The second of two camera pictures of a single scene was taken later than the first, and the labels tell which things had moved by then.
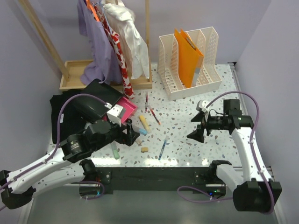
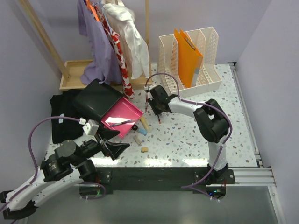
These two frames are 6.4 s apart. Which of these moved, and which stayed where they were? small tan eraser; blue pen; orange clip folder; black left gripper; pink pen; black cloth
Moved: black left gripper; blue pen
Stayed: pink pen; black cloth; orange clip folder; small tan eraser
